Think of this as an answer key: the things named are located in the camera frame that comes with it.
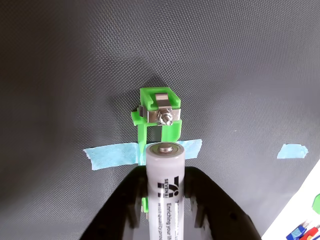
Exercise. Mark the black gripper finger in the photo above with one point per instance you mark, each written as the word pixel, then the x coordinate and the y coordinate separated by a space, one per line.
pixel 220 215
pixel 117 212

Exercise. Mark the white AA battery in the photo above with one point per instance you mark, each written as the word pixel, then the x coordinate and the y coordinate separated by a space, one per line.
pixel 165 170

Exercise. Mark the green battery holder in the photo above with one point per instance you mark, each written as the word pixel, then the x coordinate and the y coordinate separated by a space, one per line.
pixel 170 130

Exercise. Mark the blue masking tape strip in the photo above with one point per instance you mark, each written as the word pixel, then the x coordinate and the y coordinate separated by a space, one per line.
pixel 112 156

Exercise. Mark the red alligator clip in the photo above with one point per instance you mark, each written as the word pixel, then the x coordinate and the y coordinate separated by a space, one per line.
pixel 312 231

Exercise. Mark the blue masking tape piece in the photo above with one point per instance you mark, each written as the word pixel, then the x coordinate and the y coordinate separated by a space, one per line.
pixel 291 151

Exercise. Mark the dark grey textured mat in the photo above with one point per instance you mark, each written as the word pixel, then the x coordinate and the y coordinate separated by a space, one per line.
pixel 75 75

